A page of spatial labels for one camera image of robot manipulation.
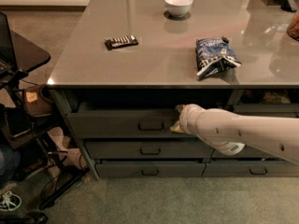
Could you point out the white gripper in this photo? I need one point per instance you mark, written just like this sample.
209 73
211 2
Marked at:
185 118

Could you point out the grey drawer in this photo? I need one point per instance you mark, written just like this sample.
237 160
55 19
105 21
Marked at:
251 169
128 169
246 152
149 149
124 123
268 110

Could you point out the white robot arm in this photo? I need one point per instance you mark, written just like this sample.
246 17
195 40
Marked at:
229 133

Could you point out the blue chip bag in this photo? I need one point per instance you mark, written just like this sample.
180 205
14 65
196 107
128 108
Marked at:
213 56

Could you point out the black candy bar wrapper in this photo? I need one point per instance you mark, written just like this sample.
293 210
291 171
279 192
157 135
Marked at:
121 42

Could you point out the white ceramic bowl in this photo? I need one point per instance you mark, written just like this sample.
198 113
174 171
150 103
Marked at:
178 8

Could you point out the brown cardboard box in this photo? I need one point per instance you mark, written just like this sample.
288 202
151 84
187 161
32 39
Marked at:
37 100

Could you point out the brown object at right edge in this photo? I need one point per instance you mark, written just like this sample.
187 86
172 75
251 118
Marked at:
293 29

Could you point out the black side table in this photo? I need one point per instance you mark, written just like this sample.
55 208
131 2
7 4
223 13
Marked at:
18 127

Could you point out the black laptop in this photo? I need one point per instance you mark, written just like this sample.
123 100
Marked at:
7 54

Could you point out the grey drawer cabinet frame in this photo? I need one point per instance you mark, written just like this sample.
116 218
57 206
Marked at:
72 100

